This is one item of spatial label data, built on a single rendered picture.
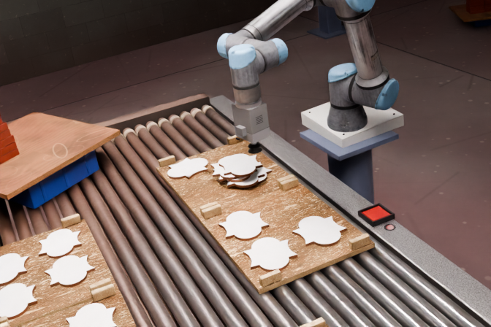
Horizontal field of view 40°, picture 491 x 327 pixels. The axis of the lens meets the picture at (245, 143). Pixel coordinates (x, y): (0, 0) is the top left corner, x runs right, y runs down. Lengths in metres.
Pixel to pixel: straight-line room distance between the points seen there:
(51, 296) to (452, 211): 2.40
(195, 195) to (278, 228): 0.35
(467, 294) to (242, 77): 0.80
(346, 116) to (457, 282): 0.94
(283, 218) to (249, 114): 0.33
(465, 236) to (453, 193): 0.42
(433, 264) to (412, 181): 2.21
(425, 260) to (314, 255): 0.29
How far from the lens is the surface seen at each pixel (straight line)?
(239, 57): 1.84
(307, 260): 1.81
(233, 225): 1.97
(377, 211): 2.00
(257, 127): 1.91
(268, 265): 1.79
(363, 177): 2.61
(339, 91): 2.46
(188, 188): 2.22
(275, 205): 2.05
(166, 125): 2.76
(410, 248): 1.87
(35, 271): 2.01
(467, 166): 4.16
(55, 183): 2.39
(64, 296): 1.88
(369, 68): 2.32
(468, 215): 3.71
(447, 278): 1.77
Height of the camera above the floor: 2.00
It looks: 26 degrees down
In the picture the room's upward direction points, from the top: 8 degrees counter-clockwise
